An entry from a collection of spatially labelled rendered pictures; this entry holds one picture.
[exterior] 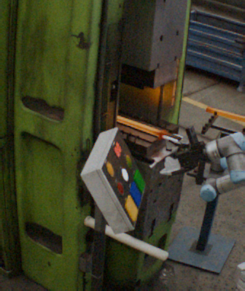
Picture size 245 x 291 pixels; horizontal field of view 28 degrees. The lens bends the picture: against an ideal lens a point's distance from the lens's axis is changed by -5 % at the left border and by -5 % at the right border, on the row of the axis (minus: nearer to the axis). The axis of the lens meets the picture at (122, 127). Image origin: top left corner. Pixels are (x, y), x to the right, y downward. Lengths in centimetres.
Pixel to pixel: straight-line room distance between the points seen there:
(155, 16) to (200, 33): 414
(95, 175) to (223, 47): 454
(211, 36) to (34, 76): 408
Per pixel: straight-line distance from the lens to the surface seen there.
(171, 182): 265
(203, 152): 197
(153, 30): 215
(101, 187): 179
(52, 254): 270
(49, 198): 257
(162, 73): 231
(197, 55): 634
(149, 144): 242
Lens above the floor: 209
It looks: 26 degrees down
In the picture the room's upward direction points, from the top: 5 degrees clockwise
